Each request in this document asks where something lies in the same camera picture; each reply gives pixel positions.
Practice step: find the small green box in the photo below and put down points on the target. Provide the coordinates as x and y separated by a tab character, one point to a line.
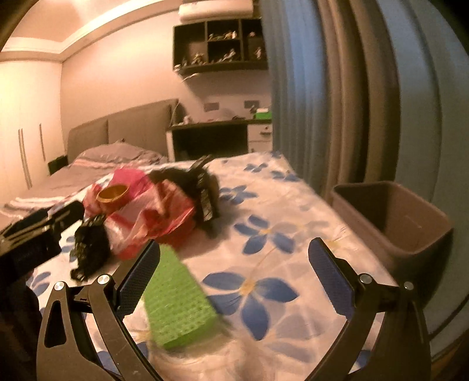
263	115

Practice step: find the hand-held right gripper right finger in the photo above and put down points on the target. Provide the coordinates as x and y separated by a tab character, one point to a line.
329	278

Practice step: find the group of shelf figurines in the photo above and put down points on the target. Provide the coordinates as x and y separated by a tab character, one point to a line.
223	36

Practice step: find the red and white plastic bag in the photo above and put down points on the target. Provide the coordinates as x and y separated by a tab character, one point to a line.
165	212

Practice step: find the grey blue curtain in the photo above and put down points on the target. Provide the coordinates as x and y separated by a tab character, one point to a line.
329	91

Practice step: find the dark desk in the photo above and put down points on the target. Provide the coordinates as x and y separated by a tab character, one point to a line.
209	126

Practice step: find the grey pillow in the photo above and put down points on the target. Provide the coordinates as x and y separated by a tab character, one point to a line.
117	152

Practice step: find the grey wall socket panel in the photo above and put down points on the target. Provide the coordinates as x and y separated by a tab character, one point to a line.
251	104
211	106

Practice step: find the blue flower printed bedsheet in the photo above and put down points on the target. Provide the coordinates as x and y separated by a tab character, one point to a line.
278	205

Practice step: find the green textured box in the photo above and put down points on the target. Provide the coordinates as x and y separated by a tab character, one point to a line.
176	304

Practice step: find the black bedside table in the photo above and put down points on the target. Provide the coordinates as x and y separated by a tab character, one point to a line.
57	165

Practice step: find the white wardrobe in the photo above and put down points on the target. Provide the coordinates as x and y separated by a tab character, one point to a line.
22	110

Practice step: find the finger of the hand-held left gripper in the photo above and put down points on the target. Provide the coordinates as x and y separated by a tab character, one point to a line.
66	214

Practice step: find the white air conditioner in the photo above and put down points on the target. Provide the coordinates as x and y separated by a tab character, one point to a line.
216	9

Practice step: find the grey padded bed headboard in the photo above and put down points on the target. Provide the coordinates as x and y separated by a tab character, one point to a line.
139	121

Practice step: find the dark wall shelf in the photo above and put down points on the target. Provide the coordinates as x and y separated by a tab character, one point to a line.
190	38

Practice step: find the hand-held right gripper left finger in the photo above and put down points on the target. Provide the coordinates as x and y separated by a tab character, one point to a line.
139	278

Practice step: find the white drawer unit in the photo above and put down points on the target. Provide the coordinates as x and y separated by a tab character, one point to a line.
261	137

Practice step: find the brown waste bin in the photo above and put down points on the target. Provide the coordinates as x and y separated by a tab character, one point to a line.
421	263

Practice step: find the grey striped bedding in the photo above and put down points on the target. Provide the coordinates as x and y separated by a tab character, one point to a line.
55	183

